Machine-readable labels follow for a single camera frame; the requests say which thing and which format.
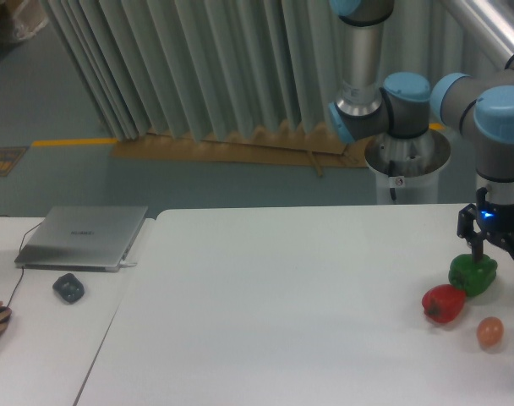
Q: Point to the green bell pepper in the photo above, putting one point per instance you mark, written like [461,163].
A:
[473,278]

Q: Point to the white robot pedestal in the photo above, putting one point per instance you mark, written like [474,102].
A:
[407,171]

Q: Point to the black computer mouse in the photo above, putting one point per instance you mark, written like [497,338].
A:
[4,310]

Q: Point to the orange egg-shaped toy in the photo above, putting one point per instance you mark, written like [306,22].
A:
[489,332]

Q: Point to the silver laptop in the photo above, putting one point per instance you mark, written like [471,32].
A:
[83,238]

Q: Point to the red bell pepper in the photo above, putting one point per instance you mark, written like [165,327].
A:
[443,303]

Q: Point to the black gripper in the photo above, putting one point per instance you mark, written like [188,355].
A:
[486,221]

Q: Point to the small black case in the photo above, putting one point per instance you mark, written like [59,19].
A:
[69,288]

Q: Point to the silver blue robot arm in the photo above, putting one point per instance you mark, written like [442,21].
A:
[481,111]

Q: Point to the grey-green curtain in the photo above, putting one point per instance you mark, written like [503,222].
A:
[206,67]

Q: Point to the brown cardboard sheet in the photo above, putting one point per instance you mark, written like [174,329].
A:
[318,149]

